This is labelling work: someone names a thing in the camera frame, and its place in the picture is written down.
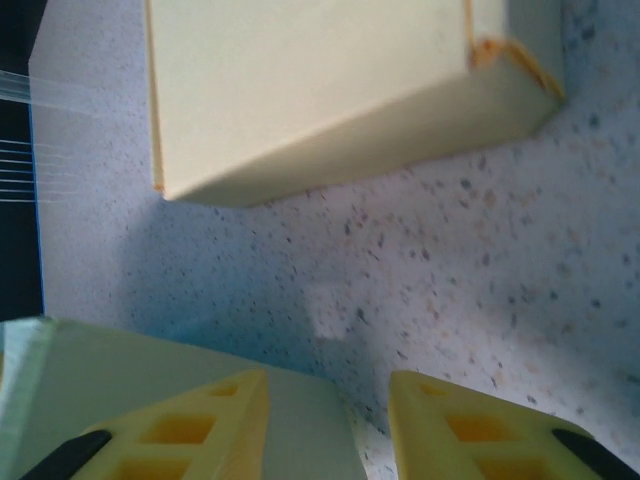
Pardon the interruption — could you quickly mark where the green paper box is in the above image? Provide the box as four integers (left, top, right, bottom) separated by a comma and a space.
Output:
0, 317, 369, 480

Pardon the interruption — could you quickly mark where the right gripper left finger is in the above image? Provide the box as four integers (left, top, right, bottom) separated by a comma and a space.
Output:
19, 368, 271, 480

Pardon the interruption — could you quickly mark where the right blue side panel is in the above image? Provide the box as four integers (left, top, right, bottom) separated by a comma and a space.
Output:
27, 99, 49, 321

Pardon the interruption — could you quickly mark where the yellow paper box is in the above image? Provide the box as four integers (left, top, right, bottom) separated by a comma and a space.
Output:
144, 0, 567, 209

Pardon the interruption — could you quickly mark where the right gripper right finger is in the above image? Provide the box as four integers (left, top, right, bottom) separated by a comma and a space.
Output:
388, 369, 640, 480

